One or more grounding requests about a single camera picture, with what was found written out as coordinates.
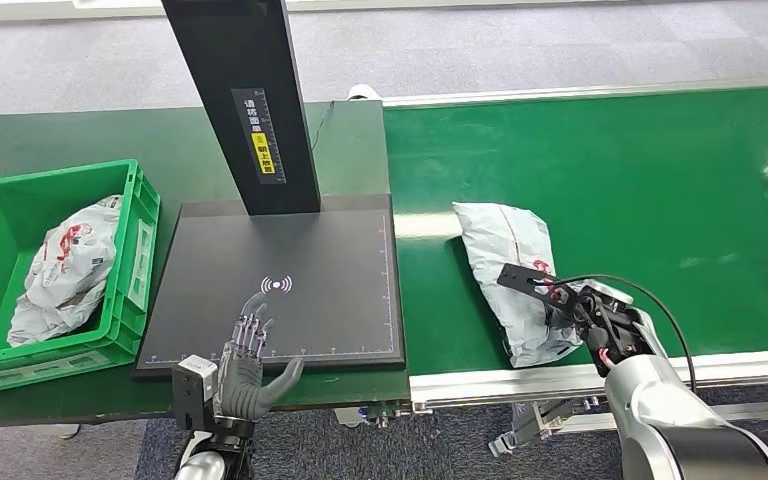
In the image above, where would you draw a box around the metal conveyor bracket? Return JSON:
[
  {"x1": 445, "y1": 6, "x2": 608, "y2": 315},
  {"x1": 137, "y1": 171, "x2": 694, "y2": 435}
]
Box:
[{"x1": 487, "y1": 397, "x2": 601, "y2": 460}]

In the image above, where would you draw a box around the green plastic crate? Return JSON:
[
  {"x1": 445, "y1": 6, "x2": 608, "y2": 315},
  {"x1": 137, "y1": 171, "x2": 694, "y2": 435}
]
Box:
[{"x1": 0, "y1": 158, "x2": 162, "y2": 399}]

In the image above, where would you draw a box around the thin aluminium conveyor side rail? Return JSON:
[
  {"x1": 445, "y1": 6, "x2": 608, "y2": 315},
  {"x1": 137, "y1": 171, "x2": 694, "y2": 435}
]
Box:
[{"x1": 381, "y1": 76, "x2": 768, "y2": 109}]

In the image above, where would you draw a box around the green conveyor belt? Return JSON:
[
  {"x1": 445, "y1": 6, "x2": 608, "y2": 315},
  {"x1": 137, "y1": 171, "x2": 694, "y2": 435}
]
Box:
[{"x1": 382, "y1": 84, "x2": 768, "y2": 376}]

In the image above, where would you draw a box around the aluminium conveyor support beam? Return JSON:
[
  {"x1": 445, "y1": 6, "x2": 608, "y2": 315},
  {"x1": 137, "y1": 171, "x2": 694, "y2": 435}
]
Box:
[{"x1": 556, "y1": 398, "x2": 768, "y2": 436}]

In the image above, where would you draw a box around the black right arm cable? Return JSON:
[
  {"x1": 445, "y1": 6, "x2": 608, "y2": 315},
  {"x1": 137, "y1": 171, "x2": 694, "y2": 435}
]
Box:
[{"x1": 542, "y1": 273, "x2": 699, "y2": 394}]

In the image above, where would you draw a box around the metal bolted end fitting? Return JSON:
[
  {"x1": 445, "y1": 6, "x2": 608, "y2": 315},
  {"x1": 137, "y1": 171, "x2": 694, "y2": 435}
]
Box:
[{"x1": 332, "y1": 400, "x2": 436, "y2": 431}]

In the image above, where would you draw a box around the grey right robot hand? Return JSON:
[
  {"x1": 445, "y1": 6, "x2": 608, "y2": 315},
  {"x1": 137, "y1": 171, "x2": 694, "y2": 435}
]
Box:
[{"x1": 544, "y1": 284, "x2": 592, "y2": 334}]

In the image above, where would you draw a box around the grey courier bag red print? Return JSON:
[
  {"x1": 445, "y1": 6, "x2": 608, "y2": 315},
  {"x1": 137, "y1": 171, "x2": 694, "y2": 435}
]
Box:
[{"x1": 451, "y1": 201, "x2": 588, "y2": 370}]

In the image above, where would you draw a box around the black scanning machine with post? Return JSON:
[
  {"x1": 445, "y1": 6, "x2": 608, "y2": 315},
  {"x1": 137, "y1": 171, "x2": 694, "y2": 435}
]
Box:
[{"x1": 134, "y1": 0, "x2": 407, "y2": 381}]

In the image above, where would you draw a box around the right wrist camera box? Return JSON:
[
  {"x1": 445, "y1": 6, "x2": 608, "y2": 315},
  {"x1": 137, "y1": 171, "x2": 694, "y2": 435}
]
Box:
[{"x1": 495, "y1": 262, "x2": 562, "y2": 308}]

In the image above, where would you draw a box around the thin black cable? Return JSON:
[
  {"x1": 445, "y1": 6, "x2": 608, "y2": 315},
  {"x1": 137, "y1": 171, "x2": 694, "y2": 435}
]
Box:
[{"x1": 309, "y1": 99, "x2": 336, "y2": 152}]

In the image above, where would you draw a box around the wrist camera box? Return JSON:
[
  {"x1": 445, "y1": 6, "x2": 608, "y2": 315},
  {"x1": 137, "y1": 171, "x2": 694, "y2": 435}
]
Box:
[
  {"x1": 495, "y1": 262, "x2": 562, "y2": 308},
  {"x1": 171, "y1": 354, "x2": 220, "y2": 433}
]

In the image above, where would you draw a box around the wide aluminium conveyor side rail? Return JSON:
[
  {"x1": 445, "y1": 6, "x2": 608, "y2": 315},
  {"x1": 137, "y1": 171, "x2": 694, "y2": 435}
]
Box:
[{"x1": 409, "y1": 349, "x2": 768, "y2": 410}]

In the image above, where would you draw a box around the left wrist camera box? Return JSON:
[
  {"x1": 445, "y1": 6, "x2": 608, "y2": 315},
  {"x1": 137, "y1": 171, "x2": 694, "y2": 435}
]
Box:
[{"x1": 171, "y1": 354, "x2": 220, "y2": 433}]

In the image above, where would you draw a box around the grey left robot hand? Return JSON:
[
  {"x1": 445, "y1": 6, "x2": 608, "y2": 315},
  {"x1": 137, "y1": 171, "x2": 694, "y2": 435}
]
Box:
[{"x1": 214, "y1": 291, "x2": 306, "y2": 423}]

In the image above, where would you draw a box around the black yellow ruler label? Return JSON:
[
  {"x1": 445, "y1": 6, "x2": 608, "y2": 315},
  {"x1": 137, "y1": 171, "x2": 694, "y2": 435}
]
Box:
[{"x1": 230, "y1": 87, "x2": 288, "y2": 186}]

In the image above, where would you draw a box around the crumpled grey courier bag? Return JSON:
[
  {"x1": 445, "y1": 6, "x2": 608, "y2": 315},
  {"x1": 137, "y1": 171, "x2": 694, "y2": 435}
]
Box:
[{"x1": 6, "y1": 194, "x2": 124, "y2": 349}]

